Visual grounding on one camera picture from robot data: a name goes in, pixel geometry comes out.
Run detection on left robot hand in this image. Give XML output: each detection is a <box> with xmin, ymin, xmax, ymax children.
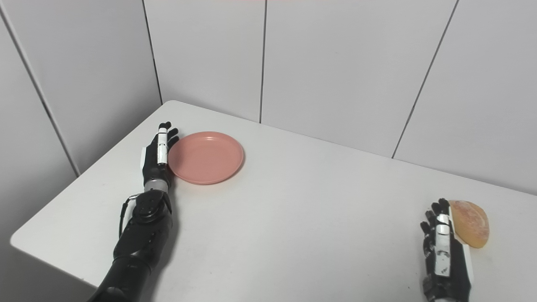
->
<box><xmin>140</xmin><ymin>122</ymin><xmax>180</xmax><ymax>193</ymax></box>

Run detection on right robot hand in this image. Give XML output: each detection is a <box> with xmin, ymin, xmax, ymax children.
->
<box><xmin>420</xmin><ymin>198</ymin><xmax>474</xmax><ymax>302</ymax></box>

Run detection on bread roll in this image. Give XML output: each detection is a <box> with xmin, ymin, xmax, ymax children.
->
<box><xmin>448</xmin><ymin>200</ymin><xmax>490</xmax><ymax>249</ymax></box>

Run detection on pink plate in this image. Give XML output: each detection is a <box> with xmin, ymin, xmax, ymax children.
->
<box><xmin>167</xmin><ymin>131</ymin><xmax>245</xmax><ymax>185</ymax></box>

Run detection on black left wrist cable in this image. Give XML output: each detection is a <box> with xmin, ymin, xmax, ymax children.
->
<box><xmin>119</xmin><ymin>194</ymin><xmax>141</xmax><ymax>240</ymax></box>

